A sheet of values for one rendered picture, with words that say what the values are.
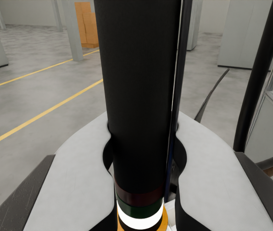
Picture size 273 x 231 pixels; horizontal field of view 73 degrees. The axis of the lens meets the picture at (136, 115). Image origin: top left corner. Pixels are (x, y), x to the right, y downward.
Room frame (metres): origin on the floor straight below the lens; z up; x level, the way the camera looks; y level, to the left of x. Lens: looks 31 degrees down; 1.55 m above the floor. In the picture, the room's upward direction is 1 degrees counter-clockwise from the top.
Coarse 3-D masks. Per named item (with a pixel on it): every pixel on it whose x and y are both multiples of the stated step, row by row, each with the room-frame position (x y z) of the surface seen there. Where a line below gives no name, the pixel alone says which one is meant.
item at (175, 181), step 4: (176, 168) 0.26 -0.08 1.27; (172, 172) 0.24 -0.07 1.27; (176, 172) 0.26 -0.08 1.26; (172, 176) 0.24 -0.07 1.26; (176, 176) 0.26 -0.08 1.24; (172, 180) 0.24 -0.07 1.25; (176, 180) 0.26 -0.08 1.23; (172, 184) 0.24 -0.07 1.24; (176, 184) 0.26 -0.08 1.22; (172, 188) 0.24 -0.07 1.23; (176, 188) 0.24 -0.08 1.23; (172, 192) 0.24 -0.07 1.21; (172, 196) 0.24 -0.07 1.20; (168, 200) 0.23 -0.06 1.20
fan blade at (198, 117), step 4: (228, 68) 0.36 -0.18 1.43; (224, 72) 0.36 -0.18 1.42; (220, 80) 0.34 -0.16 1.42; (216, 84) 0.34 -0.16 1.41; (212, 92) 0.33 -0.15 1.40; (208, 96) 0.32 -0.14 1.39; (208, 100) 0.38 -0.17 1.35; (204, 104) 0.32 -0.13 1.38; (200, 108) 0.32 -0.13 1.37; (204, 108) 0.36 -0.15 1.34; (200, 112) 0.31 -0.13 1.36; (196, 116) 0.30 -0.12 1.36; (200, 116) 0.35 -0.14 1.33; (196, 120) 0.31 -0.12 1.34; (200, 120) 0.39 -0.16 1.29; (176, 164) 0.27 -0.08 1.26; (180, 172) 0.29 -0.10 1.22
